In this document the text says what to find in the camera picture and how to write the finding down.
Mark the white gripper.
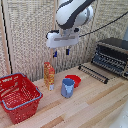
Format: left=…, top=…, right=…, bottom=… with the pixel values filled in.
left=45, top=27, right=81, bottom=59

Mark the black toaster oven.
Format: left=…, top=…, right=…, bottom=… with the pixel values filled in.
left=90, top=37, right=128, bottom=81

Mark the black wire oven tray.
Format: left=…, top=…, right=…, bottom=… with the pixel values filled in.
left=77, top=63, right=110, bottom=85

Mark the red bowl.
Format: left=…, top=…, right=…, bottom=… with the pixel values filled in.
left=64, top=74, right=82, bottom=89

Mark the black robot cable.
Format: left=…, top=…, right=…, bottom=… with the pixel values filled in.
left=79, top=10, right=128, bottom=38

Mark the blue mug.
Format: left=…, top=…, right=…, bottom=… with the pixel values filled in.
left=60, top=77, right=76, bottom=99

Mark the orange carton box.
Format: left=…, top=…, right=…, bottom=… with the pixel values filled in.
left=43, top=61, right=56, bottom=92

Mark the red plastic shopping basket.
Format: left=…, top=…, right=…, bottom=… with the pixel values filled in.
left=0, top=72, right=44, bottom=125

